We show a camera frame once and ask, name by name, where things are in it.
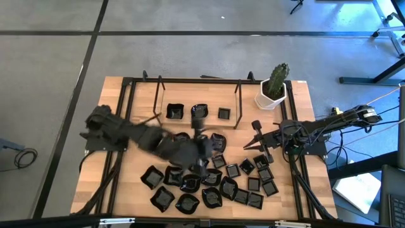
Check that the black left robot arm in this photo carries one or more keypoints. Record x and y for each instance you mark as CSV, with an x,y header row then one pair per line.
x,y
142,139

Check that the dark laptop keyboard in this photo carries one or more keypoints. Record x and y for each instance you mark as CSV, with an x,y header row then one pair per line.
x,y
395,202

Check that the black tripod foot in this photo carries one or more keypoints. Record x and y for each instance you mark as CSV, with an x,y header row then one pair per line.
x,y
297,4

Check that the grey-blue desk foot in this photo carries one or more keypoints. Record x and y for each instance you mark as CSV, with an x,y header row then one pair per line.
x,y
9,145

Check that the wooden shelf with black frame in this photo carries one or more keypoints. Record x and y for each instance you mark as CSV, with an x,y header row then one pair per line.
x,y
190,95

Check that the green cactus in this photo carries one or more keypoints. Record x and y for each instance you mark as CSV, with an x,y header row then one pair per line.
x,y
276,79

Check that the black desk foot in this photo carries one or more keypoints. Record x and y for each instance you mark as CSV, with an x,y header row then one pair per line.
x,y
364,80

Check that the black square tray stack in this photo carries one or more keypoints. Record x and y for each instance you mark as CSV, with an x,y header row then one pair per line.
x,y
224,113

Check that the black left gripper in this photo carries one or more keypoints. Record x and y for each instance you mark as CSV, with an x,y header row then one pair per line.
x,y
202,149

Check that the black aluminium table frame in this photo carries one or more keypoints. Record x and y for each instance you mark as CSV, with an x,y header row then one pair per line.
x,y
142,79

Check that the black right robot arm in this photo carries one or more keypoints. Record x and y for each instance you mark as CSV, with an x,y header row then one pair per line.
x,y
332,120

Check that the black small square mini plate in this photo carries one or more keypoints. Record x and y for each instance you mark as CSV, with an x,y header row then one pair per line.
x,y
270,188
219,161
233,170
246,166
253,184
255,200
241,196
265,174
261,161

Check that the black rig bar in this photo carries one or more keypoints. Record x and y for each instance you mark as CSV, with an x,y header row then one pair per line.
x,y
158,223

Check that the white faceted plant pot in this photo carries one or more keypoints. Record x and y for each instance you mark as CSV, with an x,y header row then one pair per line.
x,y
262,101

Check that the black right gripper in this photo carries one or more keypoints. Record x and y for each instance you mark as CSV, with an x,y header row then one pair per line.
x,y
272,141

